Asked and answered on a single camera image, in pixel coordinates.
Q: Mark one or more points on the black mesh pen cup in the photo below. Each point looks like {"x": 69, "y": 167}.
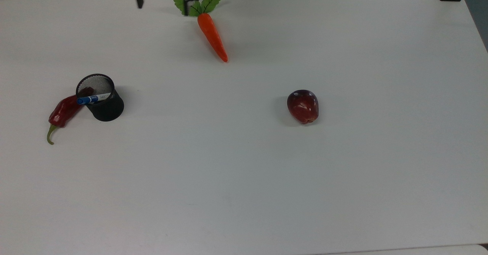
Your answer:
{"x": 108, "y": 108}

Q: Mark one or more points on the orange toy carrot green leaves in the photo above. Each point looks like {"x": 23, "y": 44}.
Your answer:
{"x": 211, "y": 34}

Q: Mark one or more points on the dark red apple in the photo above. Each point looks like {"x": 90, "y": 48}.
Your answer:
{"x": 303, "y": 106}

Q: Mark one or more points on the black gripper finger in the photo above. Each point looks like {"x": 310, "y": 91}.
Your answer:
{"x": 139, "y": 0}
{"x": 186, "y": 8}

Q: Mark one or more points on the blue and white marker pen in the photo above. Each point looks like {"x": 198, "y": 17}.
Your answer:
{"x": 93, "y": 98}

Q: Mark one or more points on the red chili pepper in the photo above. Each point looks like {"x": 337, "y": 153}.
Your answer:
{"x": 63, "y": 112}

